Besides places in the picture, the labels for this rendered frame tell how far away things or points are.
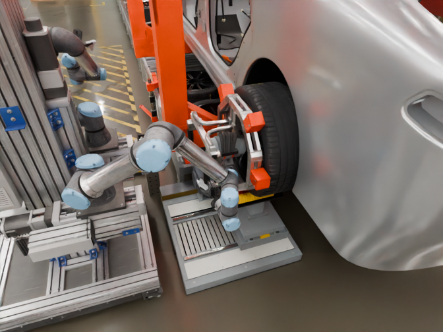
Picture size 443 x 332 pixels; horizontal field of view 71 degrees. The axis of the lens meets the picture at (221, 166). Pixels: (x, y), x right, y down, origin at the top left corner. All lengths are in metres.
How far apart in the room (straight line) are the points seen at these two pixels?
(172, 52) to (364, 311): 1.98
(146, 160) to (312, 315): 1.49
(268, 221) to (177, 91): 1.08
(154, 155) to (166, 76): 0.97
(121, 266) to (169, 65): 1.26
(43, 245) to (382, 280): 2.06
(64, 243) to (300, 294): 1.45
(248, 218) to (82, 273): 1.11
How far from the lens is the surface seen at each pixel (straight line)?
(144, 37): 3.95
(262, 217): 2.26
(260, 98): 1.63
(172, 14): 1.91
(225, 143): 1.56
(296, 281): 2.28
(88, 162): 1.48
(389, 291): 2.46
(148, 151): 1.11
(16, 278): 2.29
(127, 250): 2.15
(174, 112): 2.14
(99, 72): 2.06
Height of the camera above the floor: 1.92
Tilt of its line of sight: 40 degrees down
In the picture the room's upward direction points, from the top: 2 degrees clockwise
